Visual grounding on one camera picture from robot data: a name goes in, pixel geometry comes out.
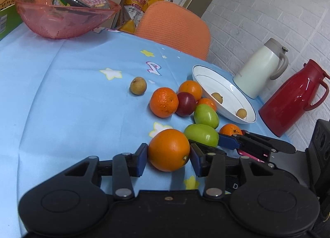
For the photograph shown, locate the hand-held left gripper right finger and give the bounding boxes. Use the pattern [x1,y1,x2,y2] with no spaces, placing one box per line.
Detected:
[190,144,294,200]

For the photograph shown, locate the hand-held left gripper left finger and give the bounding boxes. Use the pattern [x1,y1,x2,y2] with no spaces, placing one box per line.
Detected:
[62,143,149,200]

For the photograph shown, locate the green and yellow carton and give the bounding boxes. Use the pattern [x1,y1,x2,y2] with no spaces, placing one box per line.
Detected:
[0,0,25,41]

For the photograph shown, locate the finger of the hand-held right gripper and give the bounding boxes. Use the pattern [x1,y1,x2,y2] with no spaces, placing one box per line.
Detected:
[219,130,296,154]
[238,149,277,166]

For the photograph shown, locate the white thermos jug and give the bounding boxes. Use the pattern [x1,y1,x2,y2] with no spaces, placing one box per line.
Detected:
[233,38,289,99]

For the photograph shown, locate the orange chair back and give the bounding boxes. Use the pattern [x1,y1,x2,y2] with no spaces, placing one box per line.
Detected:
[135,1,211,60]

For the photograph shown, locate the pink plastic bowl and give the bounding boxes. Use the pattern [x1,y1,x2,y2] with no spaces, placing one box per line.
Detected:
[15,0,121,40]

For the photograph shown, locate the red thermos jug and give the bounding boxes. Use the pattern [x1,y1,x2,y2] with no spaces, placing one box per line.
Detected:
[258,59,330,138]

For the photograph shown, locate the bumpy mandarin orange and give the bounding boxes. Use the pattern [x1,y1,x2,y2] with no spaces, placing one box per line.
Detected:
[150,87,179,118]

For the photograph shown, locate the small orange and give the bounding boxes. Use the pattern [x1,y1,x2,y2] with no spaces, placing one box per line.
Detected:
[219,124,243,136]
[197,98,217,112]

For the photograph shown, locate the large smooth orange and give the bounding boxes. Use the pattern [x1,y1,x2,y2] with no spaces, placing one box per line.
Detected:
[148,129,191,172]

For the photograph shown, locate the dark red plum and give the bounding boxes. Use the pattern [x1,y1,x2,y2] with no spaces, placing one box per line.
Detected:
[176,92,197,117]

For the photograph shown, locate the green jujube fruit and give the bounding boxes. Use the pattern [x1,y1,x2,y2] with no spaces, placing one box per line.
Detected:
[194,104,219,129]
[184,124,219,148]

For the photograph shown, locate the white plate with blue rim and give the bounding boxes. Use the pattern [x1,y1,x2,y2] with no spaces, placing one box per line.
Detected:
[192,65,257,124]

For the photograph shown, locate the blue star print tablecloth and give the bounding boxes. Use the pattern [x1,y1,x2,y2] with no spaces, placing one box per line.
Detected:
[0,25,297,233]

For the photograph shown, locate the round orange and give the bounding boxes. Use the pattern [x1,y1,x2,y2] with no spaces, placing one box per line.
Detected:
[178,80,203,102]

